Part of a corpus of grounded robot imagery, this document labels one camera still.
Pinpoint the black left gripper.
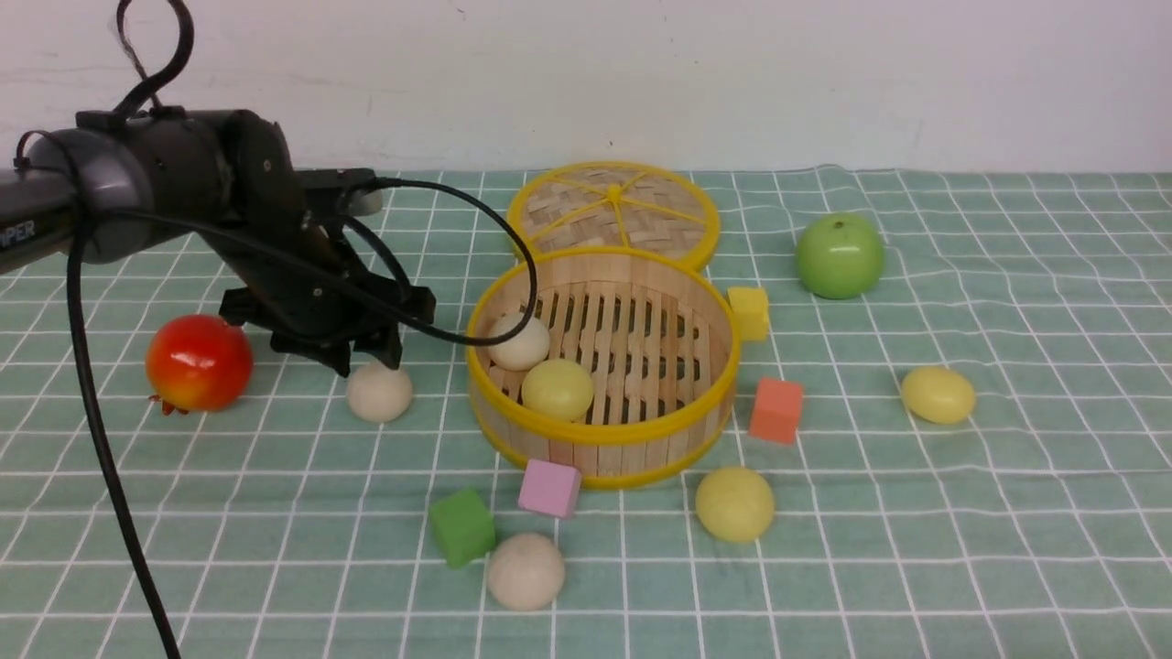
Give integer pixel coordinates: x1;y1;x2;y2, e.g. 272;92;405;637
192;110;437;378

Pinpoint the white bun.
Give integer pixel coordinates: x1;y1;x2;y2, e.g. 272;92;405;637
488;317;551;373
485;534;566;610
346;362;415;424

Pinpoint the yellow bun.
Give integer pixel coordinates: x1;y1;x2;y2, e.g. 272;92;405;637
694;466;777;544
520;359;595;422
900;364;977;424

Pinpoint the white bun front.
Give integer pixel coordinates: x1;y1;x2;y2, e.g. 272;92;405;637
485;534;566;610

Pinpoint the yellow bun front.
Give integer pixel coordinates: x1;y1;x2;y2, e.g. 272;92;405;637
694;466;777;544

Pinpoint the woven bamboo steamer lid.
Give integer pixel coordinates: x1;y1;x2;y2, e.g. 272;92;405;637
505;161;722;271

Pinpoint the bamboo steamer tray yellow rim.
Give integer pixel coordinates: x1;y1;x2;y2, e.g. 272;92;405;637
466;247;742;489

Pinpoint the green cube block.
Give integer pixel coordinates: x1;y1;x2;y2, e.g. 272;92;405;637
429;488;497;570

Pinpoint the pink cube block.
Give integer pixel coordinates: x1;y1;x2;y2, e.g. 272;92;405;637
516;458;582;519

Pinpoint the yellow cube block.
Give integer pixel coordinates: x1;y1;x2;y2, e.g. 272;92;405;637
727;286;771;341

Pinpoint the orange cube block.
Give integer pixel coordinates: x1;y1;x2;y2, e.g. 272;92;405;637
747;378;805;446

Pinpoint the green apple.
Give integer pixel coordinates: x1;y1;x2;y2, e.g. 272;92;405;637
795;212;884;299

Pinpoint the green checkered tablecloth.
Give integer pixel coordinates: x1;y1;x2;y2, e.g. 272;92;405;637
0;165;1172;659

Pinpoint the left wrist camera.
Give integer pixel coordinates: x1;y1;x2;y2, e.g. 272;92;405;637
297;167;384;217

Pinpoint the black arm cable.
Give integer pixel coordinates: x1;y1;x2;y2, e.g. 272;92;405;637
13;0;539;659

